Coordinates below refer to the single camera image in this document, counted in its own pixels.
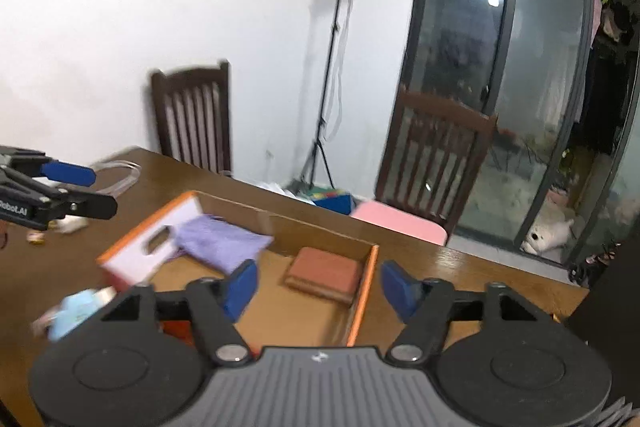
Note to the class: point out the white charger adapter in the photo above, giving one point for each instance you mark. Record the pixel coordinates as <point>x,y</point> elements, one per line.
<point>72,224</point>

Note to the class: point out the pink cushion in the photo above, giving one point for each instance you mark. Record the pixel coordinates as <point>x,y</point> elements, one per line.
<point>400,221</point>

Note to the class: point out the sliding glass door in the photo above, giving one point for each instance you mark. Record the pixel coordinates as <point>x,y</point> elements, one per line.
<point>545,82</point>

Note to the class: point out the white plastic bag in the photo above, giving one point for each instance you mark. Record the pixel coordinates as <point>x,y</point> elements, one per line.
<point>280,191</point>

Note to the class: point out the dark wooden chair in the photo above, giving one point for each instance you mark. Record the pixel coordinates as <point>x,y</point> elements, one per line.
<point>192,112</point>
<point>430,157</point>

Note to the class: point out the dark cloth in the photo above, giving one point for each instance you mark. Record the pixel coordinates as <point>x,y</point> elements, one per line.
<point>610,292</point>

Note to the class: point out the purple knitted cloth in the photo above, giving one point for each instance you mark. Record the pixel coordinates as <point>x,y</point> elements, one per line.
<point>220,244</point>

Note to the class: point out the hanging clothes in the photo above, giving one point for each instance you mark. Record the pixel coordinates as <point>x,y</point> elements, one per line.
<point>607,72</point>

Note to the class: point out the white plush toy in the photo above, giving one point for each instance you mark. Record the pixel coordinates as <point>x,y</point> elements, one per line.
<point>547,234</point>

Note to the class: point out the studio light on tripod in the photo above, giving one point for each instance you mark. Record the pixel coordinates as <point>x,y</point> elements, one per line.
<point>332,57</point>

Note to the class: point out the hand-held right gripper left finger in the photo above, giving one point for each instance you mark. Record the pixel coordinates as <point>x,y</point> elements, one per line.
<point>241,288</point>

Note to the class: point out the dried pink flower bit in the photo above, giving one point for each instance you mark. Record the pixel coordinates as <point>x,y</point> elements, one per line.
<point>36,239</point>

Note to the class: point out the red-brown folded cloth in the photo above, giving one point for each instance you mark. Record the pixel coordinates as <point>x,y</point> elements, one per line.
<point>325,274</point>

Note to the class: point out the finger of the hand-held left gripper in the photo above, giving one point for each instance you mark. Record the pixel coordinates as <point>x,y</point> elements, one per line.
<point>90,205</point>
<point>70,173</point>

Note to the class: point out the light blue cloth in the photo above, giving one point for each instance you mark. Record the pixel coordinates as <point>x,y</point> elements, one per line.
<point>75,314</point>

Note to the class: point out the orange cardboard box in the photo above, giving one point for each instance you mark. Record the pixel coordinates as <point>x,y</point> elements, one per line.
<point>260,227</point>

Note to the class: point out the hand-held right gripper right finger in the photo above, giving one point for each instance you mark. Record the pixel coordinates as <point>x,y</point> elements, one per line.
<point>397,289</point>

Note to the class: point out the blue box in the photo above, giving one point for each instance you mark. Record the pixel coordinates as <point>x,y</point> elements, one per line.
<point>334,200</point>

